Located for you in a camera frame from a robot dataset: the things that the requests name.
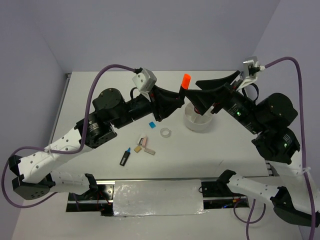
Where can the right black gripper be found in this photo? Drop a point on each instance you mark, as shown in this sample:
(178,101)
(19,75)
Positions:
(200,98)

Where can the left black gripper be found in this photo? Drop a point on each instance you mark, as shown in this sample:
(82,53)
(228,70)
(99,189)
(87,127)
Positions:
(158,98)

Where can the orange black highlighter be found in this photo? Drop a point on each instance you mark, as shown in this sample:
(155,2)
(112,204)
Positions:
(182,92)

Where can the orange cap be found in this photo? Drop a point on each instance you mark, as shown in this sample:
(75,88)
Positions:
(186,81)

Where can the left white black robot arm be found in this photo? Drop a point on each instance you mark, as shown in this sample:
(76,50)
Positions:
(37,175)

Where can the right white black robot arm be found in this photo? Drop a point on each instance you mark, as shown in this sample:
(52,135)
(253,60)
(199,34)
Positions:
(297,200)

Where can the blue cap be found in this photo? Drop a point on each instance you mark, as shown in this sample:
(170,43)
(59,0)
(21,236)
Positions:
(152,124)

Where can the clear tape roll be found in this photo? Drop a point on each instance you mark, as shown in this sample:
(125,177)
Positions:
(165,132)

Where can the white round divided container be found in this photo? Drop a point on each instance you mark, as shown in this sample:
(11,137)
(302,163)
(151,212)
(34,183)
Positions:
(194,121)

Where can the pink eraser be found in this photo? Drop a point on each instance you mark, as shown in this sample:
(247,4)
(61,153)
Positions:
(144,141)

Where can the white small eraser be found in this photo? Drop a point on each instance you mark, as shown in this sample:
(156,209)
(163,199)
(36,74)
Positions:
(138,142)

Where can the grey rectangular eraser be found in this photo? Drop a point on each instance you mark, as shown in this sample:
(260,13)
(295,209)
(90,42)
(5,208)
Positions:
(149,151)

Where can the tan square eraser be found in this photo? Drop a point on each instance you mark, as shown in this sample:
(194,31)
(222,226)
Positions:
(138,149)

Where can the blue black highlighter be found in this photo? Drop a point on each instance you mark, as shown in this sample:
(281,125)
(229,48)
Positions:
(125,157)

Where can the silver foil sheet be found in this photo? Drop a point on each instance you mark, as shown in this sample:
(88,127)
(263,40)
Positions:
(157,198)

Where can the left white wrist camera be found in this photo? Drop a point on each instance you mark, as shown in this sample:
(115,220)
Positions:
(144,80)

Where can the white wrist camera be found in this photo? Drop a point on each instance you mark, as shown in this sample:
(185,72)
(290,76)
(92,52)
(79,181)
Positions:
(249,75)
(144,80)

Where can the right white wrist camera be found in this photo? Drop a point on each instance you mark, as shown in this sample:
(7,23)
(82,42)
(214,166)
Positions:
(249,75)

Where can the black mounting rail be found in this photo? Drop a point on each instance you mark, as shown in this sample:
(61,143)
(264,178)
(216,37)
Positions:
(102,203)

